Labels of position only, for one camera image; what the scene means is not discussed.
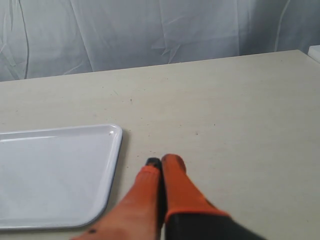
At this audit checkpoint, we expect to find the grey wrinkled backdrop cloth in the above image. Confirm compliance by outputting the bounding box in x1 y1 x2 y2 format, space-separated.
0 0 320 82

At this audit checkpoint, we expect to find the white object at table edge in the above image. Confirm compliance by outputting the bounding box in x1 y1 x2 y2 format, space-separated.
307 45 320 63

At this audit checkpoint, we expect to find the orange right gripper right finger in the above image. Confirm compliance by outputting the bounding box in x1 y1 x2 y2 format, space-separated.
161 154 263 240

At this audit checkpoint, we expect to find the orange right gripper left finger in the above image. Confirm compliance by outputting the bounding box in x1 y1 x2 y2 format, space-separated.
74 157 162 240

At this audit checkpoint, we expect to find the white rectangular plastic tray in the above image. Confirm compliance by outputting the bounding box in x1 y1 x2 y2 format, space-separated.
0 124 123 231

